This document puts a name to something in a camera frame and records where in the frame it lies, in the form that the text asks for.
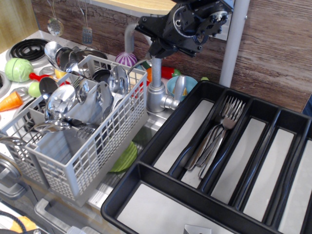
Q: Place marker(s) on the green toy cabbage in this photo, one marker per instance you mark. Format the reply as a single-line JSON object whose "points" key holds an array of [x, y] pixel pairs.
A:
{"points": [[18, 69]]}

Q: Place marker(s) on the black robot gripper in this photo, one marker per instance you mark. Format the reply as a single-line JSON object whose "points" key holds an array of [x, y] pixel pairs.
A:
{"points": [[186, 27]]}

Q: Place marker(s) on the green toy leaf plate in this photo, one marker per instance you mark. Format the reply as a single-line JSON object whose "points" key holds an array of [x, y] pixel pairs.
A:
{"points": [[126, 159]]}

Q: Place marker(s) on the light blue toy bowl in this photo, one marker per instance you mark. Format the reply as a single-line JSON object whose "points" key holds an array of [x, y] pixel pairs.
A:
{"points": [[190, 84]]}

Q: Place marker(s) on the black coil stove burner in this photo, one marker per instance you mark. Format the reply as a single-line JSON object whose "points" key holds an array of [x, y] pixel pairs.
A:
{"points": [[29, 49]]}

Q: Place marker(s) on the red toy pepper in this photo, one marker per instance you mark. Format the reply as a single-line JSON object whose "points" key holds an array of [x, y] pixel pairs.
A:
{"points": [[169, 72]]}

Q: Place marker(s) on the silver toy faucet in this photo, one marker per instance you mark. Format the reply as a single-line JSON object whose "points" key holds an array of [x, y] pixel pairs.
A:
{"points": [[157, 99]]}

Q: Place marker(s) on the grey plastic cutlery basket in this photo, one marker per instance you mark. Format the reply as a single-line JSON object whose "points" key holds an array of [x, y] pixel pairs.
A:
{"points": [[71, 163]]}

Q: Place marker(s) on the grey metal pole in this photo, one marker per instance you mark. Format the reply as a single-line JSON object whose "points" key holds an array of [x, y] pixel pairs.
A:
{"points": [[238, 20]]}

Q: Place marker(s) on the hanging slotted spoon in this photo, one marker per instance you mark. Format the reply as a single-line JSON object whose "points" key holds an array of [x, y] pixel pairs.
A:
{"points": [[54, 25]]}

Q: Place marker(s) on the green toy apple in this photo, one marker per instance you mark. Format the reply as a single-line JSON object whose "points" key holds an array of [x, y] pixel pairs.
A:
{"points": [[33, 89]]}

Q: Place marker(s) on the orange toy carrot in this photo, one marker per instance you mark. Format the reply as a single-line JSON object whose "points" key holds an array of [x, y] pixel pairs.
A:
{"points": [[12, 101]]}

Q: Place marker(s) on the silver fork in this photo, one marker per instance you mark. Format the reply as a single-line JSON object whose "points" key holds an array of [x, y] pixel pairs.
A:
{"points": [[138, 64]]}

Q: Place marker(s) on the purple toy onion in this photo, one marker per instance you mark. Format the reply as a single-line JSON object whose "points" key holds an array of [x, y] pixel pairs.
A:
{"points": [[128, 59]]}

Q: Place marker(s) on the silver fork low in basket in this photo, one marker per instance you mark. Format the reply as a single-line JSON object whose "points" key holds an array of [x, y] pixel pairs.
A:
{"points": [[84, 129]]}

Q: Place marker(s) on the hanging small spatula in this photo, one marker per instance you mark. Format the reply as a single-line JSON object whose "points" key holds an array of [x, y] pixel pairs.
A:
{"points": [[87, 33]]}

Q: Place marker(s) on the large silver spoon back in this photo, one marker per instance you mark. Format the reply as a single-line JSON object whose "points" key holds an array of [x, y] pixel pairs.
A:
{"points": [[57, 55]]}

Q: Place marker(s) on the silver spoon middle compartment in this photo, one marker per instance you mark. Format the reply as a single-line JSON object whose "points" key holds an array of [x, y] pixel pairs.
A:
{"points": [[118, 80]]}

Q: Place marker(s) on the wooden round shelf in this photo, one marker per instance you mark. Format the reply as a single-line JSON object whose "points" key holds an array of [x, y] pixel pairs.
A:
{"points": [[156, 7]]}

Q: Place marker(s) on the black cutlery tray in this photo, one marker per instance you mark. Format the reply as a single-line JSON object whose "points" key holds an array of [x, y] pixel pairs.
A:
{"points": [[259, 182]]}

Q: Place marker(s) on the pile of forks in tray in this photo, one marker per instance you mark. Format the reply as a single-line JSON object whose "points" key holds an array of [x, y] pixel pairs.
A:
{"points": [[231, 110]]}

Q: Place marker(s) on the large silver spoon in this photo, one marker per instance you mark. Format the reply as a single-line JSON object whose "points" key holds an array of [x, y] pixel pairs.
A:
{"points": [[60, 102], [57, 55]]}

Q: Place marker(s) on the large silver spoon front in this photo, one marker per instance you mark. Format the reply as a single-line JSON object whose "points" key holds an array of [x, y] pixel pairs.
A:
{"points": [[60, 102]]}

